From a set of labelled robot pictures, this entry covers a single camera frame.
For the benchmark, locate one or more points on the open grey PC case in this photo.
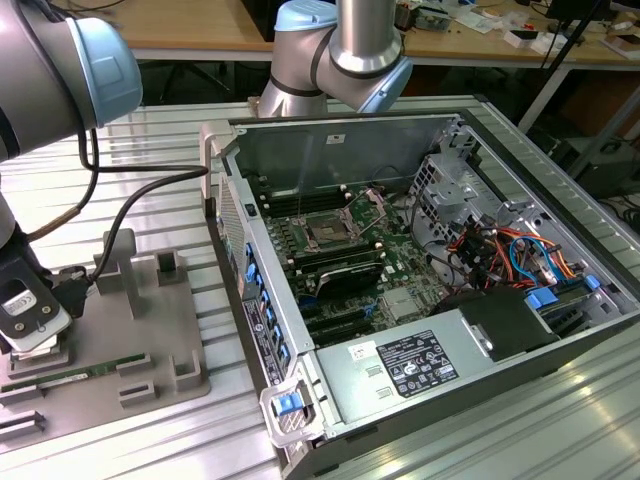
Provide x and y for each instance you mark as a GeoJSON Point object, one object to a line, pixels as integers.
{"type": "Point", "coordinates": [280, 220]}

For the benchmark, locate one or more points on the silver chipset heat sink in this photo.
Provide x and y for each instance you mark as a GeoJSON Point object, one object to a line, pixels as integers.
{"type": "Point", "coordinates": [401, 303]}

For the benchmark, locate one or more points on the small blue clip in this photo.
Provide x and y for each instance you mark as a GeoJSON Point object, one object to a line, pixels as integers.
{"type": "Point", "coordinates": [592, 282]}

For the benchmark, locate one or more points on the green RAM stick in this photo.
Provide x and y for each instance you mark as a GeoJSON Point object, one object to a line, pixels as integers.
{"type": "Point", "coordinates": [100, 369]}

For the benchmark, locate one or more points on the grey plastic parts rack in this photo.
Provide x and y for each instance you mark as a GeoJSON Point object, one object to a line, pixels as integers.
{"type": "Point", "coordinates": [110, 340]}

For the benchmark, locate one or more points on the green motherboard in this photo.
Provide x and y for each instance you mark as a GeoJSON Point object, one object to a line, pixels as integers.
{"type": "Point", "coordinates": [400, 270]}

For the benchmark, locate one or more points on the black expansion slots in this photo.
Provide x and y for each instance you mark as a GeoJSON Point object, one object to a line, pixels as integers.
{"type": "Point", "coordinates": [340, 325]}

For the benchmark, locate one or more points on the blue disk carrier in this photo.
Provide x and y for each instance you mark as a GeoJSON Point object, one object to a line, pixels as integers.
{"type": "Point", "coordinates": [542, 301]}

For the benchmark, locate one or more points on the perforated metal drive cage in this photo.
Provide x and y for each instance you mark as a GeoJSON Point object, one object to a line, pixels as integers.
{"type": "Point", "coordinates": [445, 195]}

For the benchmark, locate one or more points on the black plastic air shroud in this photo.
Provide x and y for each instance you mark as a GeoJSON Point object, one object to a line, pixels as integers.
{"type": "Point", "coordinates": [500, 320]}

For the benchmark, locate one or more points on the white box on desk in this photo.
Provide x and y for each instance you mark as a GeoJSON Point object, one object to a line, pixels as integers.
{"type": "Point", "coordinates": [522, 39]}

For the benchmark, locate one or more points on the grey power supply unit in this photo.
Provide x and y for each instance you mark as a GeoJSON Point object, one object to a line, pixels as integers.
{"type": "Point", "coordinates": [360, 380]}

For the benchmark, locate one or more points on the black empty RAM slots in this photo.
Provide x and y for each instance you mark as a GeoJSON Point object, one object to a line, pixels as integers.
{"type": "Point", "coordinates": [300, 197]}

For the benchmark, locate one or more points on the silver square CPU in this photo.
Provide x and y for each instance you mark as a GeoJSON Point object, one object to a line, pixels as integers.
{"type": "Point", "coordinates": [30, 356]}

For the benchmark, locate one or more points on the black installed RAM stick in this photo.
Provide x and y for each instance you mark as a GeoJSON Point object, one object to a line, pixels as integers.
{"type": "Point", "coordinates": [345, 262]}
{"type": "Point", "coordinates": [335, 251]}

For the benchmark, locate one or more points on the CPU socket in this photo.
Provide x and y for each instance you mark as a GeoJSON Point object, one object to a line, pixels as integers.
{"type": "Point", "coordinates": [325, 232]}

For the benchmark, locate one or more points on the wooden desk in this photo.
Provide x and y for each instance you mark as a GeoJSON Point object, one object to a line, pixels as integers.
{"type": "Point", "coordinates": [475, 47]}

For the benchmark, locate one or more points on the blue case latch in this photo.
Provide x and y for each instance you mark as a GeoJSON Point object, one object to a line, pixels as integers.
{"type": "Point", "coordinates": [287, 405]}

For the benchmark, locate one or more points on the black graphics card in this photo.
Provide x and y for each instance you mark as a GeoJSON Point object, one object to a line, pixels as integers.
{"type": "Point", "coordinates": [350, 282]}

